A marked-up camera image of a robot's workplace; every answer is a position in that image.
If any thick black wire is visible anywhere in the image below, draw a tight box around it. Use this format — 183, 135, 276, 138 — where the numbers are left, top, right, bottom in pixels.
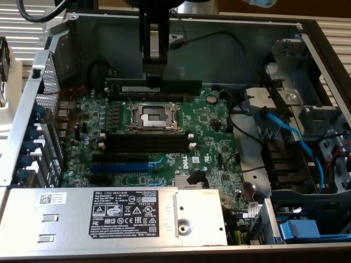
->
219, 89, 265, 146

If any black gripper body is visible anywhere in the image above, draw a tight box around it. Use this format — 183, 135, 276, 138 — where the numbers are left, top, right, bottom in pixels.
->
126, 0, 187, 10

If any white parts rack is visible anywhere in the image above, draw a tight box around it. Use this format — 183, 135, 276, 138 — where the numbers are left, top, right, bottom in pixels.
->
0, 50, 27, 135

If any black RAM slot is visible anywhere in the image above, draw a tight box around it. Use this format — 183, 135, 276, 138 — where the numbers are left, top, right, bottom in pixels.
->
98, 141, 197, 153
99, 133, 193, 145
108, 95, 190, 102

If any long black expansion slot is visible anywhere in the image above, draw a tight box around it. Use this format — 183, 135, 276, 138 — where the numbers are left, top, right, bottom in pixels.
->
92, 152, 150, 163

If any green Dell motherboard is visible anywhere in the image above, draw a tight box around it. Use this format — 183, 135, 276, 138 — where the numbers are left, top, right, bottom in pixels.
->
59, 86, 249, 220

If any thin red wire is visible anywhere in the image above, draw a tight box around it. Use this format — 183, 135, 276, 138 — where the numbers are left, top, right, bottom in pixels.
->
43, 84, 86, 130

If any small silver heatsink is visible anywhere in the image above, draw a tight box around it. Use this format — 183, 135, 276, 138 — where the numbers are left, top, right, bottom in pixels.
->
174, 175, 211, 190

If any blue plastic disk bay handle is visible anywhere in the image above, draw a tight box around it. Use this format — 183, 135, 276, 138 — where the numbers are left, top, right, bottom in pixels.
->
278, 218, 351, 244

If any metal CPU socket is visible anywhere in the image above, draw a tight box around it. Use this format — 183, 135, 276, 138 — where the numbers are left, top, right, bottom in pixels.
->
124, 101, 185, 135

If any black rating label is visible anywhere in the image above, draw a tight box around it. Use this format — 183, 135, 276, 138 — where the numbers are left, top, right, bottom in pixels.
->
88, 190, 160, 238

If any black ribbed plastic bracket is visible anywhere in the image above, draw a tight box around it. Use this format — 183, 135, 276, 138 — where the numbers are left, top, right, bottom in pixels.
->
260, 138, 319, 191

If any black computer part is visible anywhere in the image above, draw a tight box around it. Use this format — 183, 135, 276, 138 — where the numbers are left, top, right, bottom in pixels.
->
0, 37, 12, 82

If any blue plastic card clip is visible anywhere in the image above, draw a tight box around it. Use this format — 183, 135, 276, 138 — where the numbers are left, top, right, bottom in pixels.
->
19, 153, 33, 168
27, 123, 42, 139
22, 139, 37, 154
32, 105, 46, 123
15, 167, 30, 183

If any white QR code sticker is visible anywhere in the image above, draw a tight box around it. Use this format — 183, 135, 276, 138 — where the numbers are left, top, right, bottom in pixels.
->
38, 192, 67, 205

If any black looped wire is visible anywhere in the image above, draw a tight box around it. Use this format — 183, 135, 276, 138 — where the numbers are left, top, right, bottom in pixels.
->
87, 61, 112, 83

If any blue flat wire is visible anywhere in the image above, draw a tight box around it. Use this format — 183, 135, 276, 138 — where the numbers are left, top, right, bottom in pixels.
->
254, 109, 327, 187

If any metal rear port block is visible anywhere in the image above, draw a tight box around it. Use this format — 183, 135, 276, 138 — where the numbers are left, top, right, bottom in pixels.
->
54, 100, 72, 143

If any grey metal disk bay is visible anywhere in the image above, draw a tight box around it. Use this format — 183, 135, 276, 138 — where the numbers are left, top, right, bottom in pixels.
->
244, 38, 351, 194

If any grey metal PC case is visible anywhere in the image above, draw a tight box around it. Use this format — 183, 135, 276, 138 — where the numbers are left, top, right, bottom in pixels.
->
0, 7, 351, 263

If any short black expansion slot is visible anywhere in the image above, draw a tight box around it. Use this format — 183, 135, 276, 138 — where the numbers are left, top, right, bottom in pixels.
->
89, 174, 109, 184

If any blue expansion slot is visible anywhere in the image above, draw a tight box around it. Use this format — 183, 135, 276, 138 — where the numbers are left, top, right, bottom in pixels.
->
90, 162, 150, 173

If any silver power supply unit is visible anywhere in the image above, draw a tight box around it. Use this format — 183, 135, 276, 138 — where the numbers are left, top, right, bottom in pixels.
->
0, 187, 229, 249

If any black plug on motherboard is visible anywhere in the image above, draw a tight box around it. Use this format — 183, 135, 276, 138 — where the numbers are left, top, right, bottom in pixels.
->
186, 169, 207, 188

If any white barcode tag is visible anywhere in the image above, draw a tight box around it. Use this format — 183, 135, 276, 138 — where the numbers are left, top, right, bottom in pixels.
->
245, 202, 261, 219

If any green RAM stick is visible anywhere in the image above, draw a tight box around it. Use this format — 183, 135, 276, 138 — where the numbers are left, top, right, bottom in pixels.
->
105, 78, 203, 97

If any dark grey plastic disk bay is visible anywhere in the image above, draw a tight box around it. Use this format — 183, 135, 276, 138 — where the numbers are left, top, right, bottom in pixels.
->
270, 188, 351, 244

